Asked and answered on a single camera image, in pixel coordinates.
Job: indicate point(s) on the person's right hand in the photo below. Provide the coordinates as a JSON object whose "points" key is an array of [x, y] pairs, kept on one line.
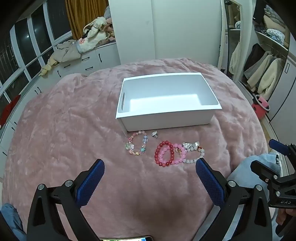
{"points": [[281, 216]]}

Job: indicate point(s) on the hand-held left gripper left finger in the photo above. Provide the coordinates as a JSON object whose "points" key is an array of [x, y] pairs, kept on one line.
{"points": [[90, 183]]}

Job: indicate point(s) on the cream puffy jacket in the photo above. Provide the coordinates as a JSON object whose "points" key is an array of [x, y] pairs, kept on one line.
{"points": [[97, 27]]}

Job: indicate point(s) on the red cloth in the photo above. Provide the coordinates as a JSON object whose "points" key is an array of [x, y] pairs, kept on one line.
{"points": [[8, 111]]}

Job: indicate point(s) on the pink fluffy blanket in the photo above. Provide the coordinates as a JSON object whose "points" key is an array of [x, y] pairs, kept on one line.
{"points": [[69, 129]]}

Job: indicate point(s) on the cream hanging coat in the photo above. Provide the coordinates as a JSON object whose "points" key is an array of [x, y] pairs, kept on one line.
{"points": [[269, 78]]}

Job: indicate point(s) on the small silver charm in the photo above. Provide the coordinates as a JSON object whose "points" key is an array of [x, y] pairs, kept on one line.
{"points": [[154, 134]]}

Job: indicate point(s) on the white floral garment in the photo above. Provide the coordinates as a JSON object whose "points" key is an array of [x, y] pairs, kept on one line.
{"points": [[90, 44]]}

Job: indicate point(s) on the person's leg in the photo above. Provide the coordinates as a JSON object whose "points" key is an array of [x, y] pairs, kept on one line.
{"points": [[11, 220], [242, 166]]}

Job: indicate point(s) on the black hanging coat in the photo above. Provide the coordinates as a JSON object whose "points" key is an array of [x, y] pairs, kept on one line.
{"points": [[255, 56]]}

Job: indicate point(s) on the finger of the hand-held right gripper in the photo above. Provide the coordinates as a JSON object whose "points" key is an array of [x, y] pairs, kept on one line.
{"points": [[278, 147], [266, 171]]}

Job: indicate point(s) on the person's left leg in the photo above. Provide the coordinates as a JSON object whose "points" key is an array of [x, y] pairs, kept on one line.
{"points": [[11, 220]]}

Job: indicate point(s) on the white framed window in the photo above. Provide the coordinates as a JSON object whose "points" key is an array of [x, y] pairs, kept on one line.
{"points": [[30, 39]]}

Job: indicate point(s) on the open wardrobe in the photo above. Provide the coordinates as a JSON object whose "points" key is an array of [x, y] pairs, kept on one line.
{"points": [[282, 76]]}

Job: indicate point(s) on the pile of folded clothes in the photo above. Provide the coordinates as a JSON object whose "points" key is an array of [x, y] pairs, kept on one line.
{"points": [[274, 25]]}

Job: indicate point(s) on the mustard yellow curtain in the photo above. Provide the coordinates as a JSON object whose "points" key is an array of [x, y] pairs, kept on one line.
{"points": [[85, 16]]}

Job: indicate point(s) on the standing mirror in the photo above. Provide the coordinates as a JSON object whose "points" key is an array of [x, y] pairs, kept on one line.
{"points": [[233, 41]]}

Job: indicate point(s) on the person's right leg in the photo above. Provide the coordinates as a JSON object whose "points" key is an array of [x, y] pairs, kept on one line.
{"points": [[242, 166]]}

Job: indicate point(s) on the white drawer cabinet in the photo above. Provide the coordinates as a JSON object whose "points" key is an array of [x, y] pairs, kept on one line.
{"points": [[92, 60]]}

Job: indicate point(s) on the grey hanging coat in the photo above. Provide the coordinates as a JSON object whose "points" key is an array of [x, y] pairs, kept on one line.
{"points": [[260, 67]]}

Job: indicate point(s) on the white storage box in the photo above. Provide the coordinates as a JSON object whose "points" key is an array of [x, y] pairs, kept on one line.
{"points": [[161, 97]]}

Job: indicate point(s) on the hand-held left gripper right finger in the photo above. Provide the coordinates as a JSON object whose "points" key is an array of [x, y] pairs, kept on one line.
{"points": [[209, 183]]}

